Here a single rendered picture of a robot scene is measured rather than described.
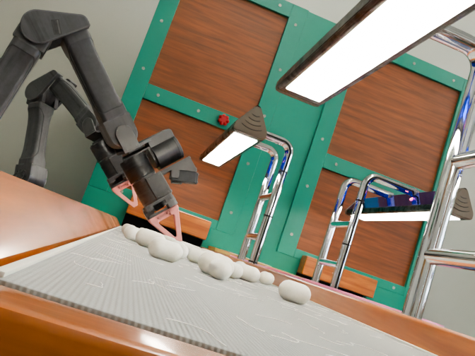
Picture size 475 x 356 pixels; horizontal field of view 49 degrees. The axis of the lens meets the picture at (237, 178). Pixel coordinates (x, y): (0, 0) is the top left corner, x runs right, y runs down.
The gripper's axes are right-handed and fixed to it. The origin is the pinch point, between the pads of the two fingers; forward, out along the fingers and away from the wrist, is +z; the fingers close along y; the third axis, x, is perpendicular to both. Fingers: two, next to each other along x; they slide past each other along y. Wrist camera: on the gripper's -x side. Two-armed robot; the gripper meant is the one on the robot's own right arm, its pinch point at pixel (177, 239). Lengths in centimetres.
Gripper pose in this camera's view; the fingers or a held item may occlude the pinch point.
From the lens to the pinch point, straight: 111.9
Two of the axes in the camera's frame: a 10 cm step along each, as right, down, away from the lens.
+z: 4.8, 8.7, 0.2
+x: -8.5, 4.8, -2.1
